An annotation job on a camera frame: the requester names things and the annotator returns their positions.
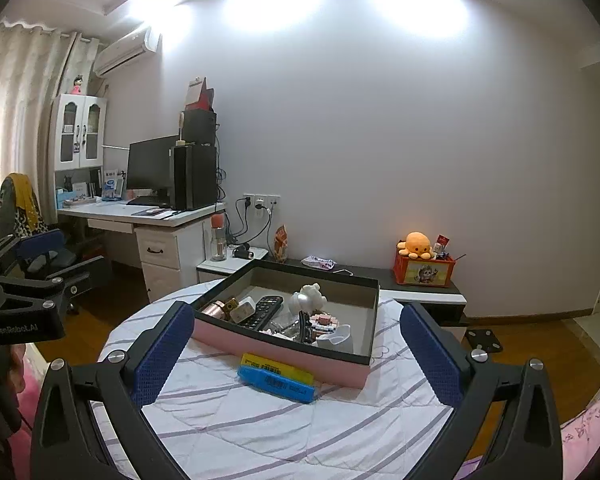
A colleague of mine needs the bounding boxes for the white striped quilt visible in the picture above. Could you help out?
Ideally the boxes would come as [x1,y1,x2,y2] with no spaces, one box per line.
[91,280,486,480]

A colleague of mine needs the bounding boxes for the pink block toy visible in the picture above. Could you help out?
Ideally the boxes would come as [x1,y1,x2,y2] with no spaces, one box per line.
[307,311,339,336]

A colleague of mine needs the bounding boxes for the white desk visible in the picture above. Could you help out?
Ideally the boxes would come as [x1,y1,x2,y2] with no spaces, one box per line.
[57,200,227,306]

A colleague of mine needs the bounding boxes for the round copper mirror tin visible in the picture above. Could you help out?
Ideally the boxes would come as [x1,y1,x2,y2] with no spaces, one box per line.
[201,299,231,322]

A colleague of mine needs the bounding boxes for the red storage crate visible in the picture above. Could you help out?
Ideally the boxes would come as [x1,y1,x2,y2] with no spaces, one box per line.
[393,250,456,289]

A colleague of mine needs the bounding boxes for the yellow packet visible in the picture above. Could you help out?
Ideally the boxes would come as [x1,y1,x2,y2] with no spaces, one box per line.
[240,353,315,386]

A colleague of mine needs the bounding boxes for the white nightstand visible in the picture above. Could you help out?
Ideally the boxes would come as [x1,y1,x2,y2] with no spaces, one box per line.
[196,247,270,286]

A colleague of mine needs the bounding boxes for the white air conditioner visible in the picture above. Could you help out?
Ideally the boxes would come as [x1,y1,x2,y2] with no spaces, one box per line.
[92,26,160,79]

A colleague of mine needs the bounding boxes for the white wall socket panel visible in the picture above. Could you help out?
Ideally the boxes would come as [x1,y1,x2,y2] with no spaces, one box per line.
[243,193,281,211]

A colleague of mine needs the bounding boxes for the black speaker box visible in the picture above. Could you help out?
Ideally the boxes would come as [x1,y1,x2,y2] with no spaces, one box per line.
[181,110,217,147]

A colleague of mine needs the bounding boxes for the black computer tower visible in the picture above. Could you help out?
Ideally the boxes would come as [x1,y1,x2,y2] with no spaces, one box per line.
[169,144,218,212]

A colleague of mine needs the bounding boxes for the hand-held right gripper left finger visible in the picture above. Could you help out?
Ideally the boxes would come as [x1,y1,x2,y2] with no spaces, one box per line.
[29,301,196,480]

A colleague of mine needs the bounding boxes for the red cardboard box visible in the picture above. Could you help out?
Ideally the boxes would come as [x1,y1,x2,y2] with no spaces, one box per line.
[184,77,216,112]

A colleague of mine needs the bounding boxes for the white figurine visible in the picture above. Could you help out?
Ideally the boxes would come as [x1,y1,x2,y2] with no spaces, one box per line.
[289,283,329,319]

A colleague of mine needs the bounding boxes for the black office chair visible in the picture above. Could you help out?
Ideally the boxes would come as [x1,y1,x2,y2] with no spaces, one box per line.
[0,172,106,317]

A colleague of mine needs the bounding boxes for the water bottle orange cap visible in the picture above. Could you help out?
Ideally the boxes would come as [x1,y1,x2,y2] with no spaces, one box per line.
[210,214,229,262]

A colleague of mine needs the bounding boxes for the orange snack bag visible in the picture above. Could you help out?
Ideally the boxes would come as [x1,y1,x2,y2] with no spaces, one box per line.
[274,225,290,263]

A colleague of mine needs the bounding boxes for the white charger cable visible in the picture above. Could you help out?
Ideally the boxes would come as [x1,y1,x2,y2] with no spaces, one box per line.
[252,202,277,249]

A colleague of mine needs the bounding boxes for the black floor scale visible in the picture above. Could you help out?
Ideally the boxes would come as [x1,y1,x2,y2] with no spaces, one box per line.
[462,327,504,354]

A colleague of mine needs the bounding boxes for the white cup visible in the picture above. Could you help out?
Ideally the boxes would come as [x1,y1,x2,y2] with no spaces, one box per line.
[316,324,355,355]

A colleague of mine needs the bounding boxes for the dark low cabinet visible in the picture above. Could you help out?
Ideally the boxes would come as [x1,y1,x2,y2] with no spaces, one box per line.
[267,257,469,329]

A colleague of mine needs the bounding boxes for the clear plastic item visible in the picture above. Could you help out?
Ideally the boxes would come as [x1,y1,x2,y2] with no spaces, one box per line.
[267,310,301,341]

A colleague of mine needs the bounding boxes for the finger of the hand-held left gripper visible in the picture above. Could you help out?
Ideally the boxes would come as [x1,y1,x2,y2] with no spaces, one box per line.
[0,256,105,311]
[0,229,65,281]

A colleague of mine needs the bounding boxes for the beige curtain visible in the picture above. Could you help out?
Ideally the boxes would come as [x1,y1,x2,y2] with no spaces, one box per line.
[0,22,106,241]

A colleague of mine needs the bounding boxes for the white hutch cabinet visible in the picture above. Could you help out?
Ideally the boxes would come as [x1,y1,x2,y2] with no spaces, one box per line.
[50,94,109,199]

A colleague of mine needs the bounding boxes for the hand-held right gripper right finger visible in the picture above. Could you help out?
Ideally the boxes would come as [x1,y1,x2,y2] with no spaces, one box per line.
[400,302,567,480]

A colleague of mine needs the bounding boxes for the black remote control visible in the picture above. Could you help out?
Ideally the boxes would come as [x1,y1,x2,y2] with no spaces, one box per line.
[240,296,285,331]

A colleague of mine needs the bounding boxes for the black computer monitor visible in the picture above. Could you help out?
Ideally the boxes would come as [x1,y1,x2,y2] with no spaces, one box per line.
[127,135,181,201]

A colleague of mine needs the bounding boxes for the black charger cable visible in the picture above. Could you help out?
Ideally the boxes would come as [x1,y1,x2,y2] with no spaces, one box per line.
[228,197,254,242]

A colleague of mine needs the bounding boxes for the orange octopus plush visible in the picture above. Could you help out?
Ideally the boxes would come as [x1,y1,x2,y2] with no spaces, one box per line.
[397,231,435,260]

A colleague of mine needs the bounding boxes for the blue white box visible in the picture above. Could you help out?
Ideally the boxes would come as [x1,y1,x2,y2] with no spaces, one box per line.
[101,169,124,202]

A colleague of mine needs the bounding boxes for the red card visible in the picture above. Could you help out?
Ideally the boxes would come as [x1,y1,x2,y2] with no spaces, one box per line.
[434,232,454,261]

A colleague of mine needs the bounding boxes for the yellow cloth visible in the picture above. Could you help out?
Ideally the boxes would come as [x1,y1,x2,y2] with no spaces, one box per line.
[6,172,44,237]

